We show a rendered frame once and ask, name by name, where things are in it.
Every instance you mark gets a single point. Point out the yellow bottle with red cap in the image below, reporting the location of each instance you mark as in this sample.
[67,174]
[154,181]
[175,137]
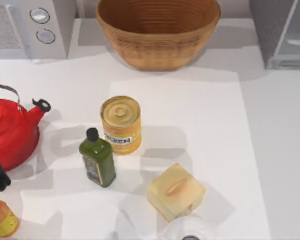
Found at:
[2,221]

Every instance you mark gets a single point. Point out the pale microwave oven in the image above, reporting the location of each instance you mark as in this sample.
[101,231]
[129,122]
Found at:
[52,45]

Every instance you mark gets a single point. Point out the green bottle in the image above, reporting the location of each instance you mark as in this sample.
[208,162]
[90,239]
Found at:
[100,160]

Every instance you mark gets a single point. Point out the woven wooden basket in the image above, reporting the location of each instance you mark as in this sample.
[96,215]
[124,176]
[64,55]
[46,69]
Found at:
[157,47]

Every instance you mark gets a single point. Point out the microwave knob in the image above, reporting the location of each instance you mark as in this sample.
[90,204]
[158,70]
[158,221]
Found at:
[46,36]
[39,15]

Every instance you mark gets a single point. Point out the red kettle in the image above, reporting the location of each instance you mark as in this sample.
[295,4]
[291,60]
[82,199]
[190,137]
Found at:
[12,135]

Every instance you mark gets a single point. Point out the yellow can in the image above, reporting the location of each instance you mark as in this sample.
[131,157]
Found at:
[122,125]

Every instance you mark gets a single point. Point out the pale yellow tissue box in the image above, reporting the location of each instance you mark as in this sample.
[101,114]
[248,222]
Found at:
[175,192]

